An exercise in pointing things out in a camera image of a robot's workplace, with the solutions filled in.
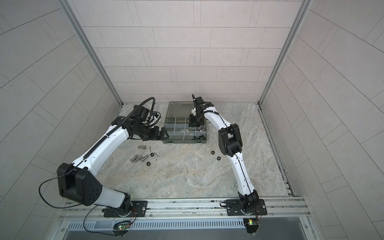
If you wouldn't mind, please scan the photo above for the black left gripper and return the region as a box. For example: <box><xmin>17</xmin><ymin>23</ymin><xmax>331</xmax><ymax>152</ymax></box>
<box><xmin>133</xmin><ymin>124</ymin><xmax>171</xmax><ymax>140</ymax></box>

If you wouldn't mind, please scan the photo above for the grey compartment organizer box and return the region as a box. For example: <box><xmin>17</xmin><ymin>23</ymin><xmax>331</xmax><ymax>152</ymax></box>
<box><xmin>163</xmin><ymin>102</ymin><xmax>208</xmax><ymax>144</ymax></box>

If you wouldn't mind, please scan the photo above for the silver spacer cluster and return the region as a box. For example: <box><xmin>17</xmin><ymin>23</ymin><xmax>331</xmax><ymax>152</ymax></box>
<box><xmin>130</xmin><ymin>145</ymin><xmax>149</xmax><ymax>163</ymax></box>

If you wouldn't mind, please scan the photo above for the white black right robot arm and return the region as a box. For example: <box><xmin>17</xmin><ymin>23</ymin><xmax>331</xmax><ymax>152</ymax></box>
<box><xmin>190</xmin><ymin>96</ymin><xmax>260</xmax><ymax>214</ymax></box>

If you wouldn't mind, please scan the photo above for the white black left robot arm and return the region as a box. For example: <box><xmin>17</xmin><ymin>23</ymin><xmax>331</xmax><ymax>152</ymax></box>
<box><xmin>57</xmin><ymin>105</ymin><xmax>168</xmax><ymax>216</ymax></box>

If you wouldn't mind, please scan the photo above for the left green circuit board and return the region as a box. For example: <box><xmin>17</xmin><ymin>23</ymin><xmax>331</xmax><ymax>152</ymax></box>
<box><xmin>113</xmin><ymin>221</ymin><xmax>131</xmax><ymax>231</ymax></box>

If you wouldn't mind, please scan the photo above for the white vent grille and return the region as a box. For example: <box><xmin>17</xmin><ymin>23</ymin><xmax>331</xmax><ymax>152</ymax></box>
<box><xmin>68</xmin><ymin>219</ymin><xmax>245</xmax><ymax>232</ymax></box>

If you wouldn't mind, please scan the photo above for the right circuit board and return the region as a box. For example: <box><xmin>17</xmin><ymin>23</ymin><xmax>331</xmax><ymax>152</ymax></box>
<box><xmin>243</xmin><ymin>219</ymin><xmax>260</xmax><ymax>234</ymax></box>

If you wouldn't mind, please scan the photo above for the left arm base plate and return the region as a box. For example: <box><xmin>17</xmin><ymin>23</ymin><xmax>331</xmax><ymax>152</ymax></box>
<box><xmin>102</xmin><ymin>201</ymin><xmax>148</xmax><ymax>218</ymax></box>

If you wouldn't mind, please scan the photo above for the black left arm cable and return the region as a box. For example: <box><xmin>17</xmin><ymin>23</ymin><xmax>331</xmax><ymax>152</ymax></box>
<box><xmin>38</xmin><ymin>173</ymin><xmax>80</xmax><ymax>209</ymax></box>

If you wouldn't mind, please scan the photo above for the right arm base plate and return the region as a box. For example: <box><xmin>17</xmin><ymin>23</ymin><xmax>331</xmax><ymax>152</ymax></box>
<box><xmin>220</xmin><ymin>199</ymin><xmax>268</xmax><ymax>217</ymax></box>

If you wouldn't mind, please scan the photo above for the aluminium front rail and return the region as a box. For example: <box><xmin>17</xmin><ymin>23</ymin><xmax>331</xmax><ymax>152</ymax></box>
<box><xmin>58</xmin><ymin>196</ymin><xmax>310</xmax><ymax>221</ymax></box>

